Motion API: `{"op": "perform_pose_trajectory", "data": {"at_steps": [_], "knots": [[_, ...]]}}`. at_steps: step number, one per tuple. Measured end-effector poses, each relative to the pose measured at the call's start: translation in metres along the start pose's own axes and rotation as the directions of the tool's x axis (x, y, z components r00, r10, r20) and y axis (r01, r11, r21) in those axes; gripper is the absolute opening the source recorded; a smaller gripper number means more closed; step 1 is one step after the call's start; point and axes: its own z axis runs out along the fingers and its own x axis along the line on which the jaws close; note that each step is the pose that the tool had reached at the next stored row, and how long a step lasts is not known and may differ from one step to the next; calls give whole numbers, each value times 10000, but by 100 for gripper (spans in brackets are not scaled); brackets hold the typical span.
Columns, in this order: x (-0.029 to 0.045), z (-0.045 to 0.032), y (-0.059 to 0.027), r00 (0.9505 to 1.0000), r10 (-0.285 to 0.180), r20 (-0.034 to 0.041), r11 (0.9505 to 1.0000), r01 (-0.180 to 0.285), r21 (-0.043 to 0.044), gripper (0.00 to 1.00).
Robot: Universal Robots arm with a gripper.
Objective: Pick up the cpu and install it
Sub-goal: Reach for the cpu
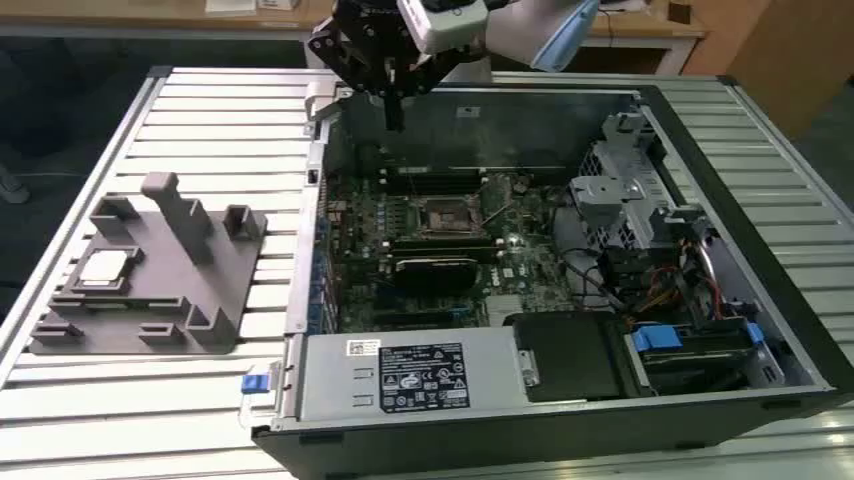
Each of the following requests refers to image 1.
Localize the wooden desk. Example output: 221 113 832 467
0 0 709 76

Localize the red data wire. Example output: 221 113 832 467
705 272 727 321

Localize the orange yellow wire bundle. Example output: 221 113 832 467
639 267 689 307

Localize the black expansion slot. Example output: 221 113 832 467
372 311 455 326

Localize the black graphics card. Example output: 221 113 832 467
390 255 480 293

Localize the black plastic shroud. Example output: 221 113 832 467
503 310 653 404

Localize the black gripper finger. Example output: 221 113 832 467
306 17 396 132
393 43 469 132

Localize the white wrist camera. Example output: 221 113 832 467
396 0 492 55

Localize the black wire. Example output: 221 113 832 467
557 244 635 324

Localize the black hard disk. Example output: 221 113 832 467
637 335 755 397

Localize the black PC case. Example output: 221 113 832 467
249 79 854 480

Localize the blue disk carrier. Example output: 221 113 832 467
629 323 683 357

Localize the grey stand foot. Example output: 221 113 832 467
0 160 32 205

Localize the silver CPU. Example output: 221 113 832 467
76 251 133 288

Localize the silver chipset heatsink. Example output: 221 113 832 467
484 294 527 322

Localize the silver power supply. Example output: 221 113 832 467
269 329 537 432

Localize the silver drive cage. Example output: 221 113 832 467
568 112 709 254

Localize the green motherboard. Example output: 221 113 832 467
317 167 605 335

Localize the grey parts rack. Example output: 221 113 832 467
26 171 270 358

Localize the wooden cabinet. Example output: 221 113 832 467
679 0 854 144

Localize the CPU socket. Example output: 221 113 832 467
412 195 485 236

